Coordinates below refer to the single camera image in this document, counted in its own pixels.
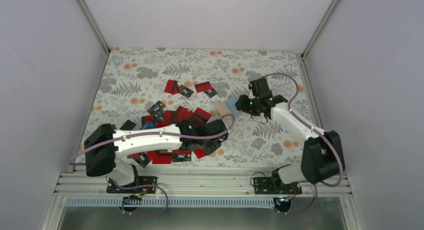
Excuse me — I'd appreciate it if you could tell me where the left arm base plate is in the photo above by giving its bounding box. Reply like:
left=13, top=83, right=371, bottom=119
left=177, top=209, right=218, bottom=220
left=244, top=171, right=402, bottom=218
left=106, top=176, right=158, bottom=194

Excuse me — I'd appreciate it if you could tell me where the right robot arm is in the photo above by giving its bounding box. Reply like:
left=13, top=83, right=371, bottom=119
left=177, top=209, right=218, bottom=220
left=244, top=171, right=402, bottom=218
left=235, top=77, right=346, bottom=194

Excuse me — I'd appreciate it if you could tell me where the red card pile right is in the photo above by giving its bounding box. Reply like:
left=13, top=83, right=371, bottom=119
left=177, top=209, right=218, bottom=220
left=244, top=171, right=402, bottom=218
left=194, top=107, right=212, bottom=123

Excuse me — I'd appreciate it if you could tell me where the blue card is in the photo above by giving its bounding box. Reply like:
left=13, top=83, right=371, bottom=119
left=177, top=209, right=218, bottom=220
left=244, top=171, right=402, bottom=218
left=140, top=121, right=156, bottom=130

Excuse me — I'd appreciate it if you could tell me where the black vip card top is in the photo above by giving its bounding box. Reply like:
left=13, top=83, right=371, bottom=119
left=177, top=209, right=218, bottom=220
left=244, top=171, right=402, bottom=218
left=179, top=84, right=194, bottom=99

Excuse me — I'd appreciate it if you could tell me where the aluminium rail frame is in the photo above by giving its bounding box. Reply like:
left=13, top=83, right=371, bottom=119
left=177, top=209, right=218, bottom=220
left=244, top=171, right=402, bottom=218
left=41, top=165, right=363, bottom=230

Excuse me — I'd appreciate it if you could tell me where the floral table mat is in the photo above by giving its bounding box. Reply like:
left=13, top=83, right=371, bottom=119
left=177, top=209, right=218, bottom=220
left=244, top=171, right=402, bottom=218
left=83, top=47, right=312, bottom=168

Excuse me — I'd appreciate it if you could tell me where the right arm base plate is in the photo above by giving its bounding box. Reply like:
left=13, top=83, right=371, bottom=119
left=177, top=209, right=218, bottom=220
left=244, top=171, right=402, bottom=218
left=250, top=176, right=303, bottom=195

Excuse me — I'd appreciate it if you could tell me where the beige leather card holder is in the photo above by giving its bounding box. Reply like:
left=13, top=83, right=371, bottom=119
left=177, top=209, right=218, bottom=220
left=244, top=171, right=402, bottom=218
left=212, top=97, right=241, bottom=116

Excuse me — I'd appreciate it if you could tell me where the red card top right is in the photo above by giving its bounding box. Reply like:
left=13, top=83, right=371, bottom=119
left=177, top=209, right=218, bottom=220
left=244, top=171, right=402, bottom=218
left=194, top=81, right=213, bottom=93

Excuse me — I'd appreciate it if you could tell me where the black vip card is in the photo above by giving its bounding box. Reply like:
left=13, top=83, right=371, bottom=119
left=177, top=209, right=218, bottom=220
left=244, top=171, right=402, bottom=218
left=172, top=151, right=192, bottom=163
left=179, top=84, right=194, bottom=99

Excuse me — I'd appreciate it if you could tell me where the black card top right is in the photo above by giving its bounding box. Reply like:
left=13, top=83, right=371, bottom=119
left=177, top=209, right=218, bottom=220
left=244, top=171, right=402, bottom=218
left=204, top=88, right=218, bottom=99

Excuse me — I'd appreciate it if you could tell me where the red card bottom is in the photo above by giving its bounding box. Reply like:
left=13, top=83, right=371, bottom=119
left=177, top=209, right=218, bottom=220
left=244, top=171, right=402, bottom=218
left=151, top=155, right=173, bottom=165

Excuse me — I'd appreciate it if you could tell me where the red card top left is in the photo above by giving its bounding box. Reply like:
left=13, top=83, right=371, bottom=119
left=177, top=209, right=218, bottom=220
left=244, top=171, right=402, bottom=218
left=164, top=79, right=181, bottom=95

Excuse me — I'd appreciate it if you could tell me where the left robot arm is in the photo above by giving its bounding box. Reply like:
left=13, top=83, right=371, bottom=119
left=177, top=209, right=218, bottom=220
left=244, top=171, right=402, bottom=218
left=84, top=119, right=229, bottom=193

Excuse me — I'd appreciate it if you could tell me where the black vip card bottom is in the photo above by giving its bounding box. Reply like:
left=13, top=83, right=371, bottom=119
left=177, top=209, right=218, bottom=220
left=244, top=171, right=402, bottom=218
left=172, top=151, right=192, bottom=163

